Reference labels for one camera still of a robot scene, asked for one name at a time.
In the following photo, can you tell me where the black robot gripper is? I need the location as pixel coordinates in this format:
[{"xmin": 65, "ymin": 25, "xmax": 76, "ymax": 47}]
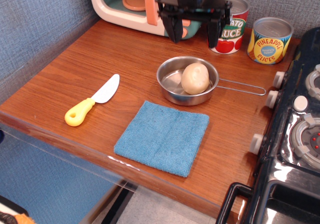
[{"xmin": 155, "ymin": 0, "xmax": 232, "ymax": 48}]

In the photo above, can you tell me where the small steel pan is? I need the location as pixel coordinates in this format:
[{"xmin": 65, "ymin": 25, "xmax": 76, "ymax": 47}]
[{"xmin": 156, "ymin": 56, "xmax": 266, "ymax": 106}]

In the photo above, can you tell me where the yellow handled toy knife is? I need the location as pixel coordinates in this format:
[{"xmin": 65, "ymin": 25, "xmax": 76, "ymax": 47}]
[{"xmin": 64, "ymin": 74, "xmax": 120, "ymax": 127}]

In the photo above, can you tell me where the tomato sauce can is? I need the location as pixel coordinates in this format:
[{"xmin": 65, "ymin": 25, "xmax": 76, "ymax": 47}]
[{"xmin": 210, "ymin": 0, "xmax": 250, "ymax": 54}]

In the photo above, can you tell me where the beige toy potato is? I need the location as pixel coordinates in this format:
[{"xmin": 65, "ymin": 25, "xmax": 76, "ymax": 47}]
[{"xmin": 181, "ymin": 62, "xmax": 210, "ymax": 95}]

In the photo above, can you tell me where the toy microwave oven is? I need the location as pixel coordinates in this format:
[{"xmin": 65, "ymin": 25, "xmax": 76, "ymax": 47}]
[{"xmin": 89, "ymin": 0, "xmax": 216, "ymax": 40}]

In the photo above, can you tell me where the orange plate inside microwave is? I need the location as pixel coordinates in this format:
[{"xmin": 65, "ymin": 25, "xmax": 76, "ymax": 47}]
[{"xmin": 122, "ymin": 0, "xmax": 146, "ymax": 12}]

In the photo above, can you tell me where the pineapple slices can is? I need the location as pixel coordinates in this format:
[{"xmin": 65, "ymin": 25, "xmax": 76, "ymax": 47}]
[{"xmin": 247, "ymin": 17, "xmax": 294, "ymax": 65}]

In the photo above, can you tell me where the blue folded cloth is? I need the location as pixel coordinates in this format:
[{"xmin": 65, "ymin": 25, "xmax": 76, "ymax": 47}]
[{"xmin": 114, "ymin": 101, "xmax": 210, "ymax": 178}]

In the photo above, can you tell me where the black toy stove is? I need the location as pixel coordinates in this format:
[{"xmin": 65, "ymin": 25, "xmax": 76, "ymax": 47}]
[{"xmin": 216, "ymin": 27, "xmax": 320, "ymax": 224}]

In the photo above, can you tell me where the orange object at corner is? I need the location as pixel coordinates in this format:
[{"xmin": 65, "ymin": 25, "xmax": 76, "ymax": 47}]
[{"xmin": 14, "ymin": 213, "xmax": 36, "ymax": 224}]

